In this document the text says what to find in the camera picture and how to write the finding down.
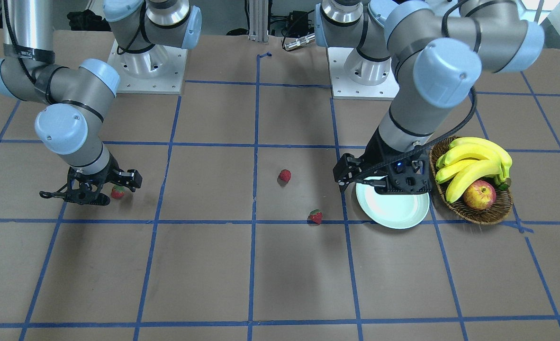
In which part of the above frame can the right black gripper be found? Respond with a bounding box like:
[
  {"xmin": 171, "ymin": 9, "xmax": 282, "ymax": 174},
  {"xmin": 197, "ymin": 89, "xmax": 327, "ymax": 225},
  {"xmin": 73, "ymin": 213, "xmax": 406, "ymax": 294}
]
[{"xmin": 39, "ymin": 157, "xmax": 142, "ymax": 206}]

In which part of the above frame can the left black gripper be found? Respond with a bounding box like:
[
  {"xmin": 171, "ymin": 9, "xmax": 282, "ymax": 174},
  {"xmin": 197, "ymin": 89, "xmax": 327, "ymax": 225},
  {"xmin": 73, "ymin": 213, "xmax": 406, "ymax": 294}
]
[{"xmin": 333, "ymin": 130, "xmax": 433, "ymax": 195}]

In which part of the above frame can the single red strawberry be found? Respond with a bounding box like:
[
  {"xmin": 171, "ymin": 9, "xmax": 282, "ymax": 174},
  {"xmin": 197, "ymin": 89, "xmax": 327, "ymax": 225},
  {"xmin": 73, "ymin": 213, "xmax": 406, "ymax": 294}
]
[{"xmin": 110, "ymin": 184, "xmax": 126, "ymax": 199}]

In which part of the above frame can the paired red strawberry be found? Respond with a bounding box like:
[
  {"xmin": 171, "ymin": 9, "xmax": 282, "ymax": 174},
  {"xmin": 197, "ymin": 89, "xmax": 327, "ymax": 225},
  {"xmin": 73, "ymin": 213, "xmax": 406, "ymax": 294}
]
[
  {"xmin": 278, "ymin": 169, "xmax": 292, "ymax": 183},
  {"xmin": 308, "ymin": 209, "xmax": 323, "ymax": 225}
]

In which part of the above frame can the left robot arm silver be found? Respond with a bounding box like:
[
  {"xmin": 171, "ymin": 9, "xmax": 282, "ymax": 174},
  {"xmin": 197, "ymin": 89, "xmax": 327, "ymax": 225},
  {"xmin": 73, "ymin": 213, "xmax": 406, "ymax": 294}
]
[{"xmin": 315, "ymin": 0, "xmax": 546, "ymax": 194}]

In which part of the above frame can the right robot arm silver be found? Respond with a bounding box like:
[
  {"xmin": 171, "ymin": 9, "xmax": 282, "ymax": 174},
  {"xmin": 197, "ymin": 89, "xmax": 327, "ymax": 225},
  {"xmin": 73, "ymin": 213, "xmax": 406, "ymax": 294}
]
[{"xmin": 0, "ymin": 0, "xmax": 202, "ymax": 206}]

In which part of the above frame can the light green plate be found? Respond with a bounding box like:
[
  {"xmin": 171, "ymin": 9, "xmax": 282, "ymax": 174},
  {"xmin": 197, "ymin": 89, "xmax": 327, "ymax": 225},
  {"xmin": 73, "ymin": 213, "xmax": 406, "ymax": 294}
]
[{"xmin": 354, "ymin": 183, "xmax": 430, "ymax": 229}]

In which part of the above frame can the yellow banana bunch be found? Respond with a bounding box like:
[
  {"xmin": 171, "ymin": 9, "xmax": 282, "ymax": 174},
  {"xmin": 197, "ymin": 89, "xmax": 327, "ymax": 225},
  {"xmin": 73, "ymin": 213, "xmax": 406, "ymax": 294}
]
[{"xmin": 434, "ymin": 137, "xmax": 513, "ymax": 203}]

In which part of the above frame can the red yellow apple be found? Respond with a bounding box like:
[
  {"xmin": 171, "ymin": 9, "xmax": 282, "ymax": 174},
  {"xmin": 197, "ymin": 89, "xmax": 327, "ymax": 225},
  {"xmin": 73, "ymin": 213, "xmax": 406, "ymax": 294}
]
[{"xmin": 462, "ymin": 180, "xmax": 497, "ymax": 211}]

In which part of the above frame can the brown wicker basket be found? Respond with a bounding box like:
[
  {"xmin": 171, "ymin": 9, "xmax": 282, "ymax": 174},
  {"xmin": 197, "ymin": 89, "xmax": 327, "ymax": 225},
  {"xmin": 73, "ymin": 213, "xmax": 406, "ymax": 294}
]
[{"xmin": 429, "ymin": 136, "xmax": 513, "ymax": 225}]

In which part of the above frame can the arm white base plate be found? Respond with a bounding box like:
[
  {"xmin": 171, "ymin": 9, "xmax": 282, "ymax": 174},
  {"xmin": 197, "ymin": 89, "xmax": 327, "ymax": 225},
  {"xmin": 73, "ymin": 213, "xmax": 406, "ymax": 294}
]
[
  {"xmin": 107, "ymin": 41, "xmax": 189, "ymax": 95},
  {"xmin": 327, "ymin": 47, "xmax": 399, "ymax": 101}
]

